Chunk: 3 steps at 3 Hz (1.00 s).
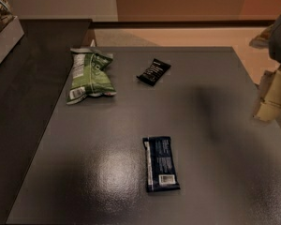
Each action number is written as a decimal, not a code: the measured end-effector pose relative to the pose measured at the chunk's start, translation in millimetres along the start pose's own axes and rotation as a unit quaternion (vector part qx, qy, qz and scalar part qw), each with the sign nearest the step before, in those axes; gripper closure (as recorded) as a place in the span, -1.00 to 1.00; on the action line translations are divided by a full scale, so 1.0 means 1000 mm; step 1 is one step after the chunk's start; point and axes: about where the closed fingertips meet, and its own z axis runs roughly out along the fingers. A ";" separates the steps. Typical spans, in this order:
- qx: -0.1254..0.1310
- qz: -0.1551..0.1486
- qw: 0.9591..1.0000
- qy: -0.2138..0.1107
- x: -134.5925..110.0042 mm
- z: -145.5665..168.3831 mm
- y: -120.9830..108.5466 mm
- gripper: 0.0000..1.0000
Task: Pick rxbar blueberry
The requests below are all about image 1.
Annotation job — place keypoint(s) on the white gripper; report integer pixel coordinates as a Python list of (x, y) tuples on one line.
[(270, 91)]

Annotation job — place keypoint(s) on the small black snack bar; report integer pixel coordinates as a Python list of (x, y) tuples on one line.
[(154, 72)]

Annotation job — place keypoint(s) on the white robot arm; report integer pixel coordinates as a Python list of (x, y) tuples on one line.
[(269, 39)]

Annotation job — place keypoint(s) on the dark blue snack bar wrapper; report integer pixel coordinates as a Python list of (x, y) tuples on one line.
[(161, 174)]

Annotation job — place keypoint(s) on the dark side table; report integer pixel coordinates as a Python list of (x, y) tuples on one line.
[(32, 78)]

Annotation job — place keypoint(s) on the green chip bag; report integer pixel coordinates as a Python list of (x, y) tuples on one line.
[(89, 78)]

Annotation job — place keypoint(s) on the white box of snacks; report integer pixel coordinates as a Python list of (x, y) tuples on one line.
[(10, 29)]

